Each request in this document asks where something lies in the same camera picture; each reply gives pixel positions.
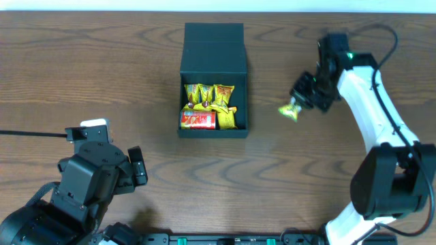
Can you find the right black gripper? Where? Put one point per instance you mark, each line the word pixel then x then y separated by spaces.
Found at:
pixel 296 91

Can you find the green pandan cake packet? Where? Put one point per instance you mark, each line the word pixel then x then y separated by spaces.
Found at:
pixel 290 110

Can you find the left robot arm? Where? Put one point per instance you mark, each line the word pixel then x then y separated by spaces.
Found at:
pixel 71 210

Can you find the yellow orange snack packet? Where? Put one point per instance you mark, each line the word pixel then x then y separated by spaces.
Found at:
pixel 222 97

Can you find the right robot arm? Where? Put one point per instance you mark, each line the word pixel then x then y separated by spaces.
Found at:
pixel 393 187

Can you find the yellow Apollo cake packet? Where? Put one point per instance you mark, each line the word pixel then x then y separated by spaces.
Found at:
pixel 193 93
pixel 206 97

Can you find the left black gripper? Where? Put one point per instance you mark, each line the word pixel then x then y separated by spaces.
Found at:
pixel 125 171

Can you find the black gift box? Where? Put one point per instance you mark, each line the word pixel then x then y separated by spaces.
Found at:
pixel 214 53

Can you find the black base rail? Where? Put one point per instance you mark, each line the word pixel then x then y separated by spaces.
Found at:
pixel 165 239

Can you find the red Pringles can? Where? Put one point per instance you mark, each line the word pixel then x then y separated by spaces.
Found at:
pixel 198 120

